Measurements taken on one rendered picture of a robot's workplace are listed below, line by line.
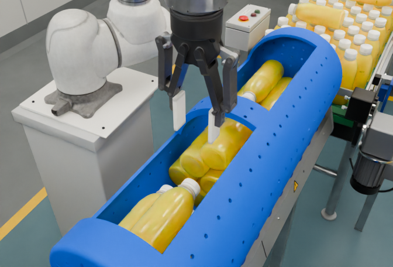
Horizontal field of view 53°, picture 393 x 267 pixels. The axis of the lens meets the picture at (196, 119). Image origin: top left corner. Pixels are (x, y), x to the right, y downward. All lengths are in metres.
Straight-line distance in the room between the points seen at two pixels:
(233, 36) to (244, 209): 0.93
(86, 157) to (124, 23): 0.41
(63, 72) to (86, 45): 0.11
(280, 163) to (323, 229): 1.42
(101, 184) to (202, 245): 0.69
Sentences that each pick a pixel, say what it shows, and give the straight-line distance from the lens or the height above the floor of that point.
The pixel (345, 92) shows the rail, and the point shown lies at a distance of 1.45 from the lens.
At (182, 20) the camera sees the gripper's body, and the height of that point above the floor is 1.51.
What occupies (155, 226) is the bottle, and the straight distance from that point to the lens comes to 0.69.
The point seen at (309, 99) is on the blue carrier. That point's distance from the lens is 1.00.
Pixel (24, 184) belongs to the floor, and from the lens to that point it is 2.55.
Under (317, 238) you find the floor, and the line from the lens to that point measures 2.20.
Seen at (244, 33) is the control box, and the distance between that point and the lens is 1.51.
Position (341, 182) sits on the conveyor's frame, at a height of 0.28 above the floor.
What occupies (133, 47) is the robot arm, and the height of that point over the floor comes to 1.17.
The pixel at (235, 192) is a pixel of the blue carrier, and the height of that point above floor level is 1.20.
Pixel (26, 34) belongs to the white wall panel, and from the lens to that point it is 4.06.
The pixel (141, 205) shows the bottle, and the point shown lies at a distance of 0.78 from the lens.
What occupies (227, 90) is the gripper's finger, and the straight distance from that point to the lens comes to 0.59.
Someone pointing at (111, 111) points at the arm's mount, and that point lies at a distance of 1.23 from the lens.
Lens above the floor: 1.74
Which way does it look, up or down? 39 degrees down
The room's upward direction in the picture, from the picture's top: straight up
